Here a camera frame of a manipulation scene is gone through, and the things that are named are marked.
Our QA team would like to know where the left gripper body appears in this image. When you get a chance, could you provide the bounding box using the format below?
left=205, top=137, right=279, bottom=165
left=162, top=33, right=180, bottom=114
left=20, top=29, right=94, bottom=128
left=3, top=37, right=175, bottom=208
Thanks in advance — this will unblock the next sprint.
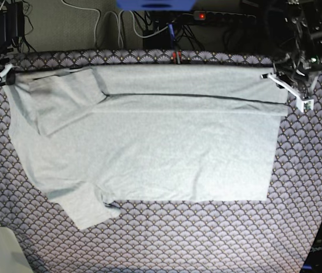
left=274, top=55, right=322, bottom=94

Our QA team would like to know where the light grey T-shirt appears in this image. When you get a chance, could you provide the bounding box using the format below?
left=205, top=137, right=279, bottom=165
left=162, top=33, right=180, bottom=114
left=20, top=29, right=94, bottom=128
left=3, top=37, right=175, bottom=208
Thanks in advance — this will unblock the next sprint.
left=4, top=65, right=288, bottom=229

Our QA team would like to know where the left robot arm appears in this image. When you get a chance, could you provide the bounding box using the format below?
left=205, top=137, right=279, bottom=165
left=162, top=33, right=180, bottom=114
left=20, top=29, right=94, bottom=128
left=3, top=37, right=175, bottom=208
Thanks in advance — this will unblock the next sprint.
left=263, top=1, right=322, bottom=98

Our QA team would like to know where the black power adapter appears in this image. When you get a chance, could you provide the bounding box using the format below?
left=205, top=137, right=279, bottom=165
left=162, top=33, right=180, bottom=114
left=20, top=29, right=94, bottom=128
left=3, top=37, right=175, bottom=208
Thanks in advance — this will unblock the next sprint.
left=0, top=1, right=25, bottom=48

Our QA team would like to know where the black power strip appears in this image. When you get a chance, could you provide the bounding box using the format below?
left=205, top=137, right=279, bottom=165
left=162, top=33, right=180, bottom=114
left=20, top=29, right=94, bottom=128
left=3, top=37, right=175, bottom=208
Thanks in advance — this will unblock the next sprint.
left=193, top=11, right=257, bottom=26

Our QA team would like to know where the red black clamp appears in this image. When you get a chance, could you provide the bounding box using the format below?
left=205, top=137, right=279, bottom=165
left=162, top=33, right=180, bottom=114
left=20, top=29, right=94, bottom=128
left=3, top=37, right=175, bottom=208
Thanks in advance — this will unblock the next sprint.
left=172, top=51, right=182, bottom=64

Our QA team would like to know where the black box under table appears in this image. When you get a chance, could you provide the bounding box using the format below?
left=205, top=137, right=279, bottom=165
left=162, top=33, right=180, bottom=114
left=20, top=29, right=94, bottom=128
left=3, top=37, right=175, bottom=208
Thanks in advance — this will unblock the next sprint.
left=143, top=30, right=172, bottom=49

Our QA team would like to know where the fan-patterned grey tablecloth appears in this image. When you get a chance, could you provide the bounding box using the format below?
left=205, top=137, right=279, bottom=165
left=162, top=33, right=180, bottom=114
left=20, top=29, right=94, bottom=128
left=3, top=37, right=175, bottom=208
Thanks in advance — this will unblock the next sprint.
left=0, top=48, right=322, bottom=273

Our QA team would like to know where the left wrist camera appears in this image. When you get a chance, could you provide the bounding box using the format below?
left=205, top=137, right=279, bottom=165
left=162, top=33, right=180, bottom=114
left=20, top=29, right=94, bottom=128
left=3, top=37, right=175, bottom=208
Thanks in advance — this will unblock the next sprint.
left=296, top=97, right=315, bottom=113

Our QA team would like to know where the white cable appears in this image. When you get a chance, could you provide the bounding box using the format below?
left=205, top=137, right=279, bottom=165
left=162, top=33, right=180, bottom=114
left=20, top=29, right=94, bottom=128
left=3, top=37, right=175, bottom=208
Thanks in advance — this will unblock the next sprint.
left=61, top=0, right=102, bottom=46

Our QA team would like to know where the blue mount plate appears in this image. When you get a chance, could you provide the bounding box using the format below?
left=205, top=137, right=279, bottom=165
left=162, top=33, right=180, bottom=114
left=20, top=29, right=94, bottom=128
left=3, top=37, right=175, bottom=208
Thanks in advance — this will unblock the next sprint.
left=116, top=0, right=196, bottom=11

